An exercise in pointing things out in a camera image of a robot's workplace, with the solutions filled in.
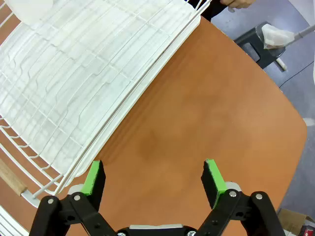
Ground person's left hand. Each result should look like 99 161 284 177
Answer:
220 0 257 13

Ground white wire dish rack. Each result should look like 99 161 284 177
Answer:
0 0 213 236

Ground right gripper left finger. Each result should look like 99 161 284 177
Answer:
29 159 117 236

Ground thin black floor cable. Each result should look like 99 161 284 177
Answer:
279 60 315 89

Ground clear plastic bag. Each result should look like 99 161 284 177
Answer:
260 23 296 50

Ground white plastic utensil cup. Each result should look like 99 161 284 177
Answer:
4 0 54 27

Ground person's black trousers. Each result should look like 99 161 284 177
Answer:
188 0 228 22

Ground white plastic drip tray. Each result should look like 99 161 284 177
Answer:
0 0 201 208

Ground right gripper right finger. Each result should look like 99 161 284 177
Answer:
196 158 286 236

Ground brown cardboard box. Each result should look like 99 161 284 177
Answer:
277 207 315 236

